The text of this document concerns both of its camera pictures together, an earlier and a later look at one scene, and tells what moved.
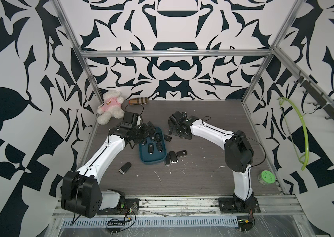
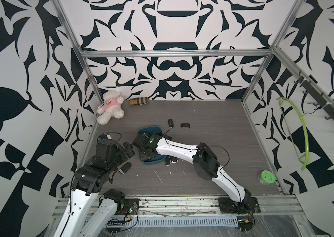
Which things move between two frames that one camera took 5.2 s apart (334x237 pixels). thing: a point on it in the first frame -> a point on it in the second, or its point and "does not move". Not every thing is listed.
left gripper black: x=143 y=127 -> x=126 y=156
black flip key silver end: x=167 y=160 does not move
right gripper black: x=173 y=127 -> x=146 y=156
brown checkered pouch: x=140 y=101 does not move
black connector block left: x=114 y=226 does not move
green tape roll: x=266 y=177 does not move
